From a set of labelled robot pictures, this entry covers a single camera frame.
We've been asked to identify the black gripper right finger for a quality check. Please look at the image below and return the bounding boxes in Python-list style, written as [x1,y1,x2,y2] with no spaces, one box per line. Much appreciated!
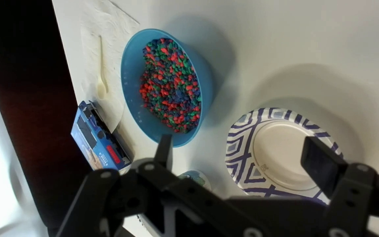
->
[300,135,379,237]

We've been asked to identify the colourful beads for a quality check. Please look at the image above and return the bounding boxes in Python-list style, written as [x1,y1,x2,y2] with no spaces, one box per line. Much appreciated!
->
[138,36,204,134]

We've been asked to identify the blue-patterned paper bowl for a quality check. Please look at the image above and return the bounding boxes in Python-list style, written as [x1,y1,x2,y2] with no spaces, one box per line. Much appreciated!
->
[224,106,345,206]

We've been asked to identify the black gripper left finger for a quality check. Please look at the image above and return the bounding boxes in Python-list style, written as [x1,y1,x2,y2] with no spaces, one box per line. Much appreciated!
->
[57,132,244,237]

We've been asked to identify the white plastic spoon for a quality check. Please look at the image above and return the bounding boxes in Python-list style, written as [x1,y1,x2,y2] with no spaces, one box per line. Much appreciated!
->
[95,34,111,95]

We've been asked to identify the blue snack box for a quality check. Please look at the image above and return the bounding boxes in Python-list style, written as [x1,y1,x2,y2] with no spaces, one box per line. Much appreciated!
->
[70,99,137,171]

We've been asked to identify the small round teal-rimmed object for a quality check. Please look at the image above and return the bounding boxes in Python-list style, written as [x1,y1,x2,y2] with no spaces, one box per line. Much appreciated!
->
[179,168,213,190]

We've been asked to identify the blue plastic bowl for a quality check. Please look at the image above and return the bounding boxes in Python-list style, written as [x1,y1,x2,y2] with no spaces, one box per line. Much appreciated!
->
[120,27,216,148]

